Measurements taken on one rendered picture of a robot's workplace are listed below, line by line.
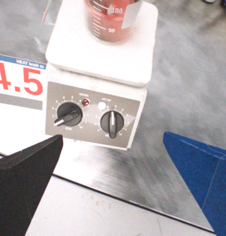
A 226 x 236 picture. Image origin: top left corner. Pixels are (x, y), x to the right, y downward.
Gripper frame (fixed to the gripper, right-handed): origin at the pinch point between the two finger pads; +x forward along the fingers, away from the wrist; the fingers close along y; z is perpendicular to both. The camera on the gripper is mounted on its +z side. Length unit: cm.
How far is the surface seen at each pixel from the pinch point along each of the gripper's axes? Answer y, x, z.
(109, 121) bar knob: 0.3, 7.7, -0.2
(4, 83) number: 16.0, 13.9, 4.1
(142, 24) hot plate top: -4.1, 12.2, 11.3
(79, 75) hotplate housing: 3.8, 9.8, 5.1
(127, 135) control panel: -2.3, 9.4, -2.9
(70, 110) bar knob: 5.1, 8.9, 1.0
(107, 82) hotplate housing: 0.4, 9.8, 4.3
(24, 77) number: 12.7, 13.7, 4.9
